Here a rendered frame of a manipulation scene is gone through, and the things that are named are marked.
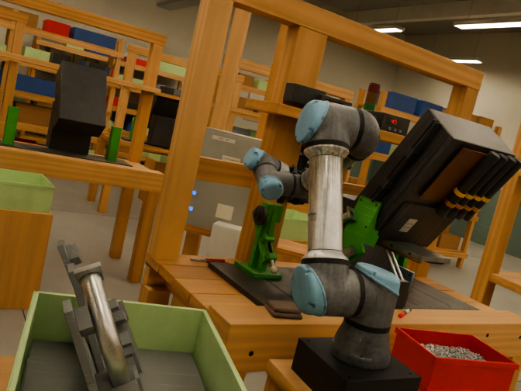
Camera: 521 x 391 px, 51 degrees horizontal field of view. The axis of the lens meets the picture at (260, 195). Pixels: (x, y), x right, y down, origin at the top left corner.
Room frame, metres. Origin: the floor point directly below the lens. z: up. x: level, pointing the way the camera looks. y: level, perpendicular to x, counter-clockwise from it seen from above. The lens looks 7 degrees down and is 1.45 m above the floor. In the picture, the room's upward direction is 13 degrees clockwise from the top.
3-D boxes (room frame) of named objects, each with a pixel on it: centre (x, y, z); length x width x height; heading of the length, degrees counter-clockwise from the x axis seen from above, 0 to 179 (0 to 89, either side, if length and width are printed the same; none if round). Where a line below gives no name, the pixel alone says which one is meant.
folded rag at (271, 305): (1.63, -0.15, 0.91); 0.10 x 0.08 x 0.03; 110
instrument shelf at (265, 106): (2.37, -0.30, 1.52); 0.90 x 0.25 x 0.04; 123
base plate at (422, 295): (2.15, -0.44, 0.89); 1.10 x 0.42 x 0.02; 123
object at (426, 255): (2.11, -0.56, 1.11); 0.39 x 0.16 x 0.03; 33
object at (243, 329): (1.91, -0.59, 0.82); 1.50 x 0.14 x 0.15; 123
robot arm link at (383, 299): (1.32, -0.32, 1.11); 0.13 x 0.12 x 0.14; 112
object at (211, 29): (2.40, -0.28, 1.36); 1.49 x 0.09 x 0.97; 123
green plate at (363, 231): (2.05, -0.41, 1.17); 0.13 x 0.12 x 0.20; 123
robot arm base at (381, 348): (1.33, -0.33, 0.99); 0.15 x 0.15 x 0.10
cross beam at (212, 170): (2.46, -0.24, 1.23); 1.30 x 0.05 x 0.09; 123
